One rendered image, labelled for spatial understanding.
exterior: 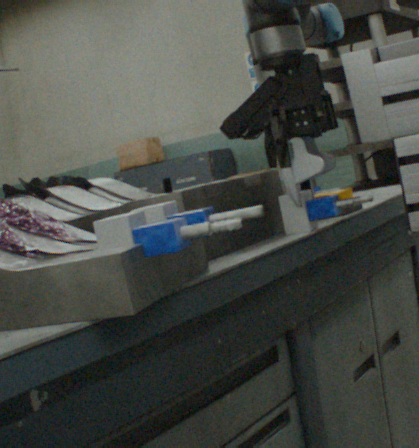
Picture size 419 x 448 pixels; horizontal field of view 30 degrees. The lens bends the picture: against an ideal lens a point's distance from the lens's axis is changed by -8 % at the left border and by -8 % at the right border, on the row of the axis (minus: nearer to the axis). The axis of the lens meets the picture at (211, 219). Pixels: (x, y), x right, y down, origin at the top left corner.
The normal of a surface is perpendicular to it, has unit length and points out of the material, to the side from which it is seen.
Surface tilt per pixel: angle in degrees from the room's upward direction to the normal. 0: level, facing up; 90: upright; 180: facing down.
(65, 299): 90
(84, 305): 90
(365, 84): 90
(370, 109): 90
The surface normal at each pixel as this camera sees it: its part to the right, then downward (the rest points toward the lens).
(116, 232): -0.24, 0.11
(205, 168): -0.48, 0.14
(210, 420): 0.84, -0.15
